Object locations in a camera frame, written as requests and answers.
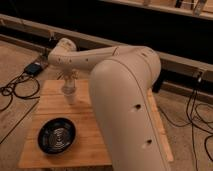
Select black ceramic bowl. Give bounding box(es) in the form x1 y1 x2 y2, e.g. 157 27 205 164
37 118 76 154

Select black floor cables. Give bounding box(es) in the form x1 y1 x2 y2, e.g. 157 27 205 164
158 71 213 171
0 54 64 113

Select black floor cables right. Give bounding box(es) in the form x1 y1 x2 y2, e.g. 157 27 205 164
158 71 213 171

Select black power adapter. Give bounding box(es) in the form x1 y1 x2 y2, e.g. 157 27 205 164
24 63 42 76

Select wooden table board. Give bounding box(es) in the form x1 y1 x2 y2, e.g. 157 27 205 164
19 80 173 169

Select white sponge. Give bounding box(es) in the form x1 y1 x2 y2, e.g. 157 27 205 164
64 80 75 89

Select black floor cables left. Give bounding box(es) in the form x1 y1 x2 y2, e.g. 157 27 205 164
0 54 64 113

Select white ceramic cup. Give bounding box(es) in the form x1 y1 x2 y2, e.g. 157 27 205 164
62 84 77 105

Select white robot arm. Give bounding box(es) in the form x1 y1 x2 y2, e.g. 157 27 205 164
48 38 171 171

